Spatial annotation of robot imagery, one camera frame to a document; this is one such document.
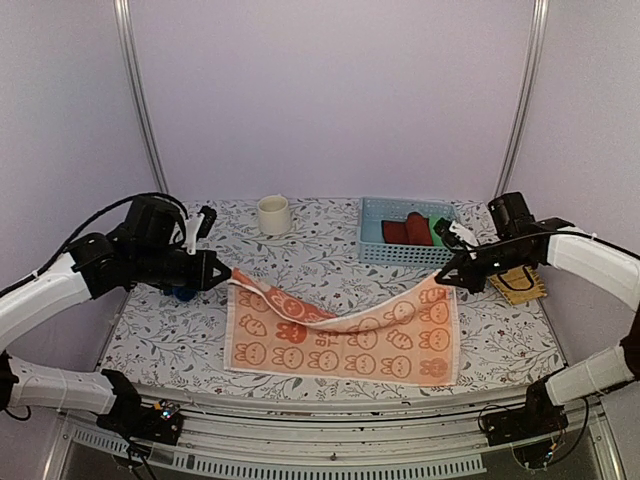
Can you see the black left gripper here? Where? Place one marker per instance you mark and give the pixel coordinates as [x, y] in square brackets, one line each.
[209, 258]

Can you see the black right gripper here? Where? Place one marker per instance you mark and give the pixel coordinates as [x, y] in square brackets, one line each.
[470, 277]

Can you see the orange bunny pattern towel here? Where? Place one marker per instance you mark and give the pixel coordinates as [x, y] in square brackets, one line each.
[411, 339]

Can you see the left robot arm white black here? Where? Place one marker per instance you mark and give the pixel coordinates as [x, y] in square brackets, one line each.
[155, 245]

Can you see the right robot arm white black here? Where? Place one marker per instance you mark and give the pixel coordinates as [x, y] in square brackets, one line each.
[524, 241]

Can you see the green rolled towel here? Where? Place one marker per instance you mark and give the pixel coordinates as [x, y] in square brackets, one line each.
[438, 226]

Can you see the blue towel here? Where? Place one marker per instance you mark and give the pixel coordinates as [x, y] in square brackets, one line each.
[182, 294]

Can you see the yellow bamboo tray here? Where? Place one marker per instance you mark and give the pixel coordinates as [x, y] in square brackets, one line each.
[519, 285]

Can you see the dark red rolled towel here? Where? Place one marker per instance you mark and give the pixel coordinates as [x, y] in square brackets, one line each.
[394, 232]

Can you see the cream ceramic cup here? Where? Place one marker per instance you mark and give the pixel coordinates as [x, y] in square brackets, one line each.
[274, 216]

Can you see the light blue plastic basket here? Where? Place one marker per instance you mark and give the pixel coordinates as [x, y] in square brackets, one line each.
[373, 249]

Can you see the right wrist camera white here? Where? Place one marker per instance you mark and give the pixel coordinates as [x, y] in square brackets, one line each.
[459, 237]

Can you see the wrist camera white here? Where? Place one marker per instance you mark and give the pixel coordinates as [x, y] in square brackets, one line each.
[198, 227]
[459, 237]

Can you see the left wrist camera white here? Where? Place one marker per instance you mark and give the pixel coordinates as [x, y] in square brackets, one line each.
[198, 227]

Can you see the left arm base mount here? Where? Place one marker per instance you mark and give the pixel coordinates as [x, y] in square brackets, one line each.
[161, 422]

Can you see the front aluminium rail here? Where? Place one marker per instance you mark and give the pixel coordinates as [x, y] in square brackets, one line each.
[425, 437]

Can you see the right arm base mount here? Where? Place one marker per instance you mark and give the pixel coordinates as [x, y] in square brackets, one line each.
[537, 417]

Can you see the right aluminium frame post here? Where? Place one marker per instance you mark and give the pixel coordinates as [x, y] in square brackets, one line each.
[533, 56]

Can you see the aluminium frame post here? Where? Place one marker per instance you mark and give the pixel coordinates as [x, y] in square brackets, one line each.
[533, 56]
[124, 26]

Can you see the left aluminium frame post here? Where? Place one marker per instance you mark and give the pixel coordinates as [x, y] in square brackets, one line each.
[124, 26]

